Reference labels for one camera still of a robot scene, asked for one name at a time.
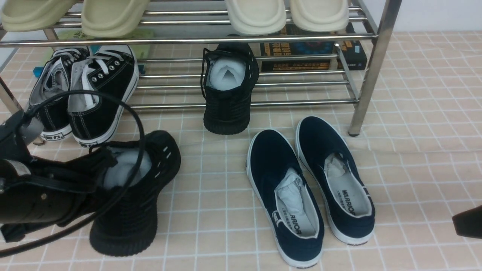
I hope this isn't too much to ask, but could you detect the blue object behind rack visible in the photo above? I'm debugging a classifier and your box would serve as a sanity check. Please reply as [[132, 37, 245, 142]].
[[33, 66, 44, 78]]

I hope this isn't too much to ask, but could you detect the cream slipper inner right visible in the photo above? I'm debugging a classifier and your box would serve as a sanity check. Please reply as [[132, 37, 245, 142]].
[[224, 0, 287, 35]]

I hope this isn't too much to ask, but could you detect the black knit sneaker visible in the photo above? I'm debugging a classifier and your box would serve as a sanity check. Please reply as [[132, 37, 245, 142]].
[[200, 42, 259, 135], [67, 130, 181, 257]]

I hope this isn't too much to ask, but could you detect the black canvas sneaker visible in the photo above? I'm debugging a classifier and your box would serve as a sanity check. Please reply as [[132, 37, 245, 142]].
[[67, 45, 139, 148], [29, 46, 92, 141]]

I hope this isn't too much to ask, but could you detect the black book stack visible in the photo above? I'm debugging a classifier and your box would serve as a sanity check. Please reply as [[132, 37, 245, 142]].
[[260, 41, 368, 72]]

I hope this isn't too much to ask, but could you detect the navy slip-on shoe right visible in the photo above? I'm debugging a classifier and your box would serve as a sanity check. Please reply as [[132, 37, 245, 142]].
[[296, 116, 375, 246]]

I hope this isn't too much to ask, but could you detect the cream slipper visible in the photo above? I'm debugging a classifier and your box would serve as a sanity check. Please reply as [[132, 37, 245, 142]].
[[224, 0, 287, 35], [290, 0, 349, 32]]

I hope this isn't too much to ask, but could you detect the stainless steel shoe rack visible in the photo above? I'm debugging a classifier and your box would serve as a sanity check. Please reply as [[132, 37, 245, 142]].
[[1, 0, 403, 137]]

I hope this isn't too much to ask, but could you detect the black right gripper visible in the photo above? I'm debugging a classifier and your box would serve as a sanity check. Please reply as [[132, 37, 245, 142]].
[[451, 206, 482, 239]]

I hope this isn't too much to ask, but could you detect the navy slip-on shoe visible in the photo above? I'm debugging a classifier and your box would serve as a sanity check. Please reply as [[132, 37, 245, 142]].
[[246, 130, 324, 269], [296, 116, 375, 246]]

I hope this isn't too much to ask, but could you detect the green slipper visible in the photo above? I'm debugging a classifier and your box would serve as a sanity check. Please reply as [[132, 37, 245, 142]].
[[1, 0, 78, 32], [81, 0, 150, 38]]

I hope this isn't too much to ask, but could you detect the green slipper far left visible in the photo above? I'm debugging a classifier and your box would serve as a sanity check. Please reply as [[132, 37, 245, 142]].
[[1, 0, 78, 32]]

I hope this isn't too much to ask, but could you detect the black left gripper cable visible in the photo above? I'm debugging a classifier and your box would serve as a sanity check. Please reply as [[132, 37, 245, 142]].
[[0, 90, 146, 258]]

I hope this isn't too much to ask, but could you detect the navy slip-on shoe left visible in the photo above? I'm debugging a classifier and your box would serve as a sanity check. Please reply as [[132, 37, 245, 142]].
[[246, 130, 324, 269]]

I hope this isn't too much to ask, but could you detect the black canvas sneaker outer left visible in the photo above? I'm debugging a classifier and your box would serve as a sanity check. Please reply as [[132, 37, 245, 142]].
[[29, 46, 92, 141]]

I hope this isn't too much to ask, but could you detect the cream slipper far right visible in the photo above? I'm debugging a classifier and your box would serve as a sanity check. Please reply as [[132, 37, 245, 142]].
[[290, 0, 349, 32]]

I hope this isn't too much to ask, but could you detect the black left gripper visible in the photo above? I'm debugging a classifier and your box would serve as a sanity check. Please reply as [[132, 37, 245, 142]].
[[0, 110, 117, 242]]

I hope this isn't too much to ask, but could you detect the black canvas sneaker inner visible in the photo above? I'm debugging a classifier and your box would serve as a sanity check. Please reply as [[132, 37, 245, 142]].
[[67, 45, 139, 148]]

